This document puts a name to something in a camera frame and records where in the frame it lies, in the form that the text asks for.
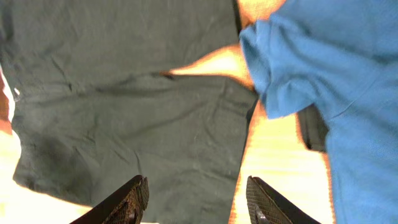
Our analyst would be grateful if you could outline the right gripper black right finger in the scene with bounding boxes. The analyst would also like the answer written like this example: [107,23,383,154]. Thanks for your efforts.
[246,176,320,224]

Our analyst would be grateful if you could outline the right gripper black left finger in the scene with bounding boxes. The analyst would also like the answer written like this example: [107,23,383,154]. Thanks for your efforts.
[71,175,149,224]

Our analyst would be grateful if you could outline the dark green shorts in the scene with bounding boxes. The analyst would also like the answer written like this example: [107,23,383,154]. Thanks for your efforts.
[1,0,256,223]

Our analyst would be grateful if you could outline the black garment under blue shirt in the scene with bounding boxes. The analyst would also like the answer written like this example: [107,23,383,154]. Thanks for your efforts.
[297,105,328,153]

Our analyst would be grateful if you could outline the blue polo shirt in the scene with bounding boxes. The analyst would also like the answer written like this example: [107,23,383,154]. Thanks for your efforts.
[239,0,397,223]

